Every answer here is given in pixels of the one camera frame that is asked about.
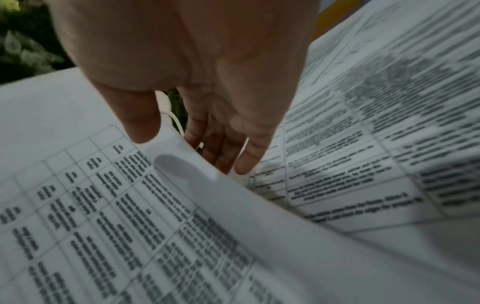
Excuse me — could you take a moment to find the printed paper sheet bundle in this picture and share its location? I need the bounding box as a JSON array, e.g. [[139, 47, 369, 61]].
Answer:
[[0, 66, 480, 304]]

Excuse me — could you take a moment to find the white flower-shaped desk lamp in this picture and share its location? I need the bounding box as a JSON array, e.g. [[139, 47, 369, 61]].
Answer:
[[154, 90, 187, 138]]

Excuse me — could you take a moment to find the person's right hand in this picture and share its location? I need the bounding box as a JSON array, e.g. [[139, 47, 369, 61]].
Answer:
[[44, 0, 325, 176]]

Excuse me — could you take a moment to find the pile of printed papers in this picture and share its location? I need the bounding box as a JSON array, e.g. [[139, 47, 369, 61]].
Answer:
[[247, 0, 480, 235]]

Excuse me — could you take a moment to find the green plant wall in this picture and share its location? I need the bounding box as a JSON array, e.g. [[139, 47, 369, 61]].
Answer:
[[0, 0, 76, 86]]

